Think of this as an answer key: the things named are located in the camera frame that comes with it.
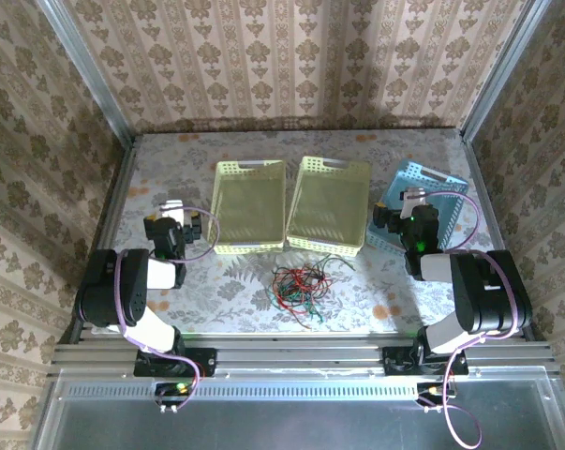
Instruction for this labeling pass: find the light blue plastic basket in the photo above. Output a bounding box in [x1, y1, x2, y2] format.
[364, 157, 469, 257]

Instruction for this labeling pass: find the pale yellow plastic basket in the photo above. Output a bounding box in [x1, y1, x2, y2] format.
[206, 158, 287, 257]
[285, 155, 372, 258]

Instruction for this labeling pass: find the small control board with lights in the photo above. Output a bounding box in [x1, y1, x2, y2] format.
[416, 382, 457, 408]
[154, 382, 195, 408]

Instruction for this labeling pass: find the grey metal tray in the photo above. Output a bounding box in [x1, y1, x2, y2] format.
[31, 367, 565, 450]

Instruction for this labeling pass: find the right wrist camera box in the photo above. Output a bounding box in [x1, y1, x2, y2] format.
[400, 186, 427, 207]

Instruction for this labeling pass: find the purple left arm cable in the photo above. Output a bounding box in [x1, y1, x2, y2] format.
[114, 207, 220, 414]

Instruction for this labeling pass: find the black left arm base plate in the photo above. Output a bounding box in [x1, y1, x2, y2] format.
[132, 347, 217, 378]

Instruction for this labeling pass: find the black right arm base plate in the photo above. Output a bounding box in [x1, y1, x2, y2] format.
[382, 346, 469, 376]

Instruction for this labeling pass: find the thin red power wire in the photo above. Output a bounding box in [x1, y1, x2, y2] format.
[187, 359, 203, 393]

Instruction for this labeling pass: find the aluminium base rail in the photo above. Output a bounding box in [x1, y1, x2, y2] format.
[52, 333, 558, 379]

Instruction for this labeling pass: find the aluminium upright post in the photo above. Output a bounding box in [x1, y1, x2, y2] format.
[36, 0, 136, 144]
[459, 0, 553, 142]

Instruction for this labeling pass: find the slotted metal cable duct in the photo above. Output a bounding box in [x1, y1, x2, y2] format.
[59, 380, 422, 399]

